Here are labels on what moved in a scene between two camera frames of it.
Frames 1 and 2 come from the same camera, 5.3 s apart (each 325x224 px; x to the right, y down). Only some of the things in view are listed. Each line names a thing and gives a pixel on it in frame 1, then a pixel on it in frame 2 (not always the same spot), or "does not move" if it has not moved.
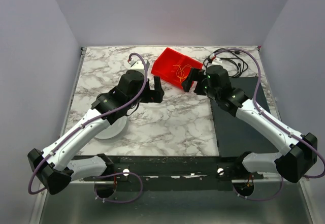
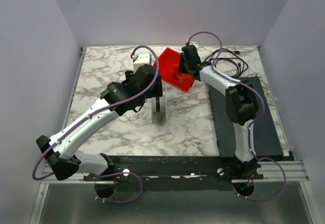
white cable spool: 115,129 → 163,106
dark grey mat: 234,134 does not move
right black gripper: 197,79 → 183,62
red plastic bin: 171,66 does not move
